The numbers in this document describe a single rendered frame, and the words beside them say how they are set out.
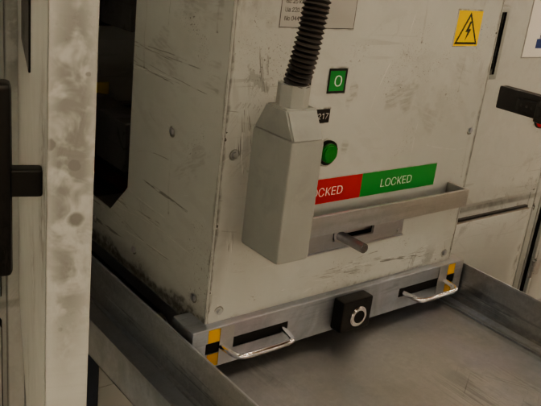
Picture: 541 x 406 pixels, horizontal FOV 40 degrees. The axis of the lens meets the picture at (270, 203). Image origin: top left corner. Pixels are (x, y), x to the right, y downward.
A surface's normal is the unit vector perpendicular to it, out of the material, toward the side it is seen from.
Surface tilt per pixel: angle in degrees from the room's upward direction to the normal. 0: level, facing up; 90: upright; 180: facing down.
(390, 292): 90
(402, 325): 0
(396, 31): 90
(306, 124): 60
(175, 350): 90
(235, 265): 90
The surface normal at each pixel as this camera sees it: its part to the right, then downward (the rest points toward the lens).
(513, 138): 0.60, 0.33
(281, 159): -0.79, 0.13
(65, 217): 0.33, 0.36
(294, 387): 0.11, -0.93
